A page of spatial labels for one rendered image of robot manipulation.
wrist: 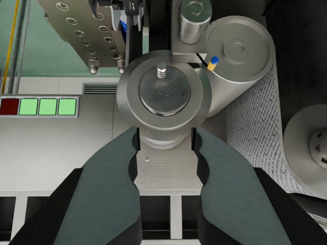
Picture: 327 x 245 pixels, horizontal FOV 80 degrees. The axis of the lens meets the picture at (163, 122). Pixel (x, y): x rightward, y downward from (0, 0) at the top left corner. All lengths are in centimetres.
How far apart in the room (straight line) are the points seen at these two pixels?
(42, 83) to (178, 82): 343
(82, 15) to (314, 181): 54
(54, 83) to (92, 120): 293
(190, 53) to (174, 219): 49
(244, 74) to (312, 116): 12
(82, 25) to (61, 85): 297
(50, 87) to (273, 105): 340
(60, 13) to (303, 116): 52
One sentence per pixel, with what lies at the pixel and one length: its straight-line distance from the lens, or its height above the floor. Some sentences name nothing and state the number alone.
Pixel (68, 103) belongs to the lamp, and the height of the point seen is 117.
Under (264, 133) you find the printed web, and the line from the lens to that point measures 39.
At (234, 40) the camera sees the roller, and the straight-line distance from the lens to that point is 37.
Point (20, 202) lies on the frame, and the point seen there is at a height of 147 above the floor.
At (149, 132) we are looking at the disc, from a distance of 29.
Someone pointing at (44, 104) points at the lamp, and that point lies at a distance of 73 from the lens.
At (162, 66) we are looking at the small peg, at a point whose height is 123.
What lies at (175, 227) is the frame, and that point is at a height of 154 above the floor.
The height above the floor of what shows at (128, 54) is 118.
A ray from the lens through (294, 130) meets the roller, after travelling 36.
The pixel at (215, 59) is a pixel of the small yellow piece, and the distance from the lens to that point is 26.
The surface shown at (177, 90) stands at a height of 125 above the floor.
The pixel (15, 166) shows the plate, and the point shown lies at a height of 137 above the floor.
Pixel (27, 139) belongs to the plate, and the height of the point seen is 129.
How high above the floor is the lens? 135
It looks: 11 degrees down
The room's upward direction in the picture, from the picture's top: 180 degrees clockwise
